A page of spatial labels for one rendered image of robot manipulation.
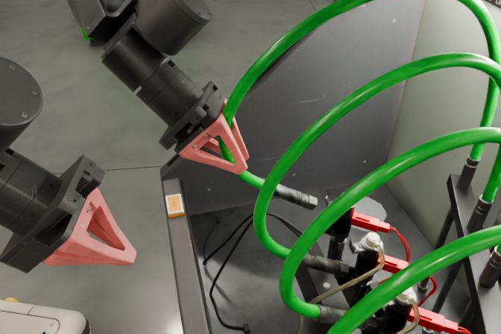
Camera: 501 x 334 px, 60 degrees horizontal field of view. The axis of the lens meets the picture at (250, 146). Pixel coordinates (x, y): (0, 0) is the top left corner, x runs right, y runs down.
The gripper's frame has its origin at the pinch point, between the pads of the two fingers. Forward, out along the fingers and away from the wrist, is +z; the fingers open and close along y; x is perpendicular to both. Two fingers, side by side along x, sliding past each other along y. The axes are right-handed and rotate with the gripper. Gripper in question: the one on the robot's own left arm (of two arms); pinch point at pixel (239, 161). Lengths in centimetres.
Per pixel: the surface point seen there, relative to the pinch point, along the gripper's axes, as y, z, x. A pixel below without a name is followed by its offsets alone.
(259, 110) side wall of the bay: 35.3, 5.0, 3.6
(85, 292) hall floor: 85, 27, 125
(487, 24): 5.4, 7.8, -31.6
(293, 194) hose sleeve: 3.9, 9.7, -0.3
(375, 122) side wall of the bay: 45, 27, -11
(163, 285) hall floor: 90, 48, 102
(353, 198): -15.1, 4.5, -11.1
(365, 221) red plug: 6.2, 21.0, -4.5
